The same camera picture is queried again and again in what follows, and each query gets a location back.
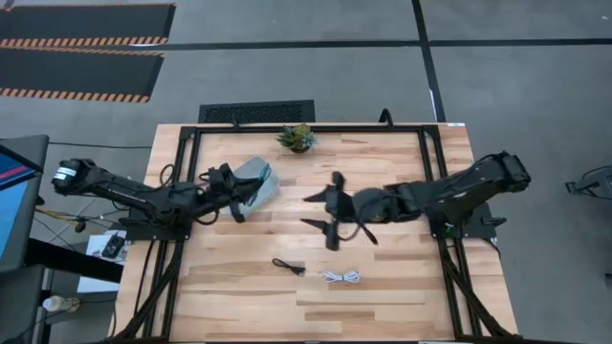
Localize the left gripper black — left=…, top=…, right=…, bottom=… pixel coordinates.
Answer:
left=206, top=162, right=266, bottom=211

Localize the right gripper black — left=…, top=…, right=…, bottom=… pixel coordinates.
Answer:
left=299, top=170, right=399, bottom=252

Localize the black USB-C cable bundle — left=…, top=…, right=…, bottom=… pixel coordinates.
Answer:
left=272, top=257, right=307, bottom=277

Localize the white USB-C cable bundle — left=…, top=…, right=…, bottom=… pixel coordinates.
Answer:
left=321, top=269, right=362, bottom=285

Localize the clear plastic bag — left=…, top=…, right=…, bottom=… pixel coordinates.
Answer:
left=224, top=156, right=281, bottom=217

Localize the small potted succulent plant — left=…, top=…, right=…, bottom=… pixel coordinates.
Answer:
left=275, top=122, right=318, bottom=155

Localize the black perforated floor grate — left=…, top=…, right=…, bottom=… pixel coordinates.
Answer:
left=198, top=99, right=317, bottom=124

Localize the black handheld controller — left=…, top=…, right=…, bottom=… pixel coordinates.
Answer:
left=100, top=232, right=126, bottom=261

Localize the white paper sheet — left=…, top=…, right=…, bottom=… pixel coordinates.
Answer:
left=76, top=229, right=129, bottom=293

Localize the black hazard-striped floor mat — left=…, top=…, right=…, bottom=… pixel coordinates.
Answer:
left=0, top=3, right=177, bottom=49
left=0, top=47, right=166, bottom=104

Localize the clear plastic bottle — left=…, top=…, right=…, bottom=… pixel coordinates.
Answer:
left=41, top=294, right=81, bottom=314

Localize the computer monitor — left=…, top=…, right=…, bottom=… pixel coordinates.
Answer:
left=0, top=134, right=51, bottom=274

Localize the black stand base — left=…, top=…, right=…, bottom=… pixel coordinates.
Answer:
left=564, top=164, right=612, bottom=201

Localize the black metal table frame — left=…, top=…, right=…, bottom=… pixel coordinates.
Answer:
left=107, top=122, right=522, bottom=343

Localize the thin black floor cable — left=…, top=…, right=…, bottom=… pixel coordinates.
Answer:
left=47, top=140, right=153, bottom=150

